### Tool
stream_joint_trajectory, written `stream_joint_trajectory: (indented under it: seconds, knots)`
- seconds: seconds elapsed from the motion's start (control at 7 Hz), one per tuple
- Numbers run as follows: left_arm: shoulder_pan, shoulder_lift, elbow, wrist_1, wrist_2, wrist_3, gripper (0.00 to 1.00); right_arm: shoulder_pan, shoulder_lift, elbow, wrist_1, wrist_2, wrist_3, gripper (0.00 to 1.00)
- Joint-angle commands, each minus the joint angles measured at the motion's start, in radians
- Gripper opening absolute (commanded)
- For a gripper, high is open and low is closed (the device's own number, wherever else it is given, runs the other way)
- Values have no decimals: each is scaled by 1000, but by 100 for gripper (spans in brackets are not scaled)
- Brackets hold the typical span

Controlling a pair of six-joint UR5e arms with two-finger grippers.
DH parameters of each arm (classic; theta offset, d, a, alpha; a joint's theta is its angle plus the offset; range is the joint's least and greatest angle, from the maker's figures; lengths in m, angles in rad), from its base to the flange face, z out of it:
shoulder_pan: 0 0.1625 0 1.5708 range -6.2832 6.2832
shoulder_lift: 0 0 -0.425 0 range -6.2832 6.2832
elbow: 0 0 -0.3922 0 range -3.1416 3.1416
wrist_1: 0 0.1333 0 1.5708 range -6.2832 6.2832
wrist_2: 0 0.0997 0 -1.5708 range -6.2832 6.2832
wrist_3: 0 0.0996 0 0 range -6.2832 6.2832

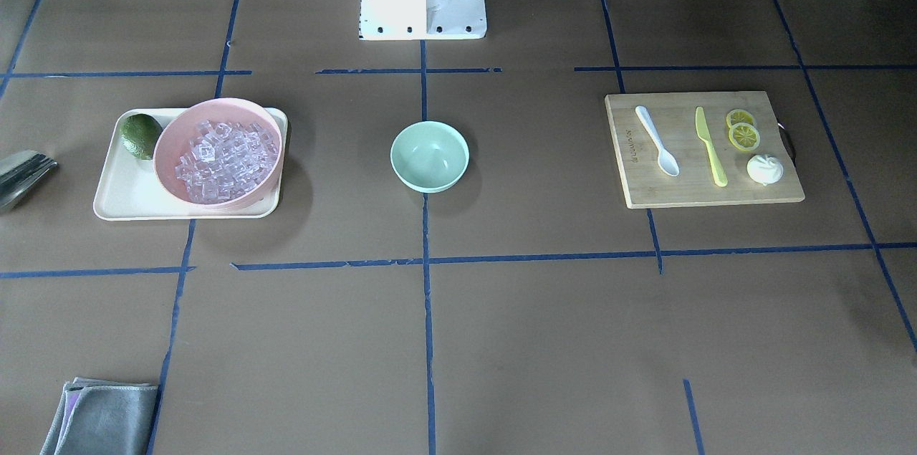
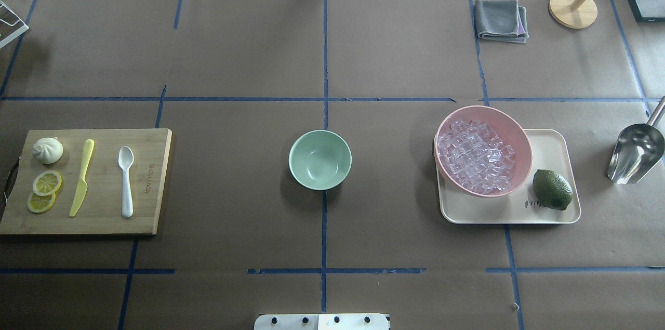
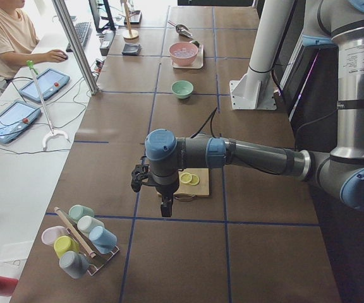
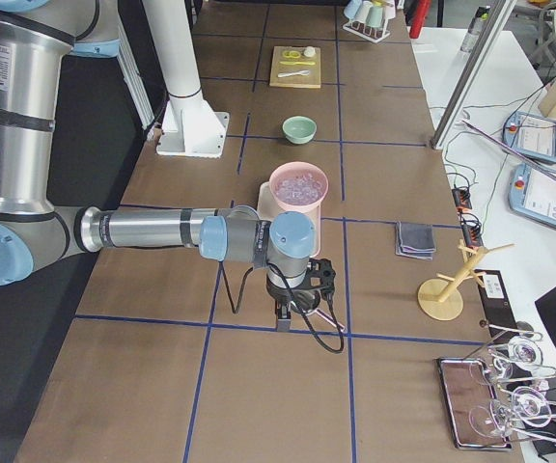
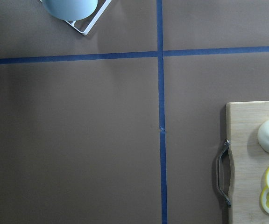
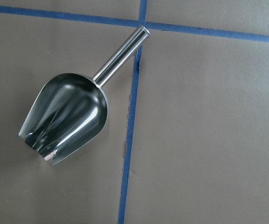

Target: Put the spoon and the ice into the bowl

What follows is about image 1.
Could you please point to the bamboo cutting board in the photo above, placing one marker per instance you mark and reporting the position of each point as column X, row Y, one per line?
column 645, row 186

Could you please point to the cream plastic tray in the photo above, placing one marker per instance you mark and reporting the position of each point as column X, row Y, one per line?
column 129, row 190

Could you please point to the pink bowl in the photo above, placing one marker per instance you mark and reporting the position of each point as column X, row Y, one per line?
column 175, row 141

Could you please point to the clear ice cubes pile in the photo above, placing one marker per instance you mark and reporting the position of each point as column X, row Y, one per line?
column 226, row 161

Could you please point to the mint green bowl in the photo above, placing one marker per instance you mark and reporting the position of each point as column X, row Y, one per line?
column 429, row 156

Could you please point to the metal tongs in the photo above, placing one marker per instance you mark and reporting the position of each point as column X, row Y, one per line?
column 20, row 172

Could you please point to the yellow plastic knife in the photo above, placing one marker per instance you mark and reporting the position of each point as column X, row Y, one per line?
column 702, row 130

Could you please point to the white plastic spoon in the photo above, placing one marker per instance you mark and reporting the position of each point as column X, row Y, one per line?
column 664, row 159

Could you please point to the white steamed bun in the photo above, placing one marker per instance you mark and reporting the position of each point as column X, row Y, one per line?
column 765, row 169

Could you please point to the grey folded cloth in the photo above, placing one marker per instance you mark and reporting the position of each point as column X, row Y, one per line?
column 96, row 416

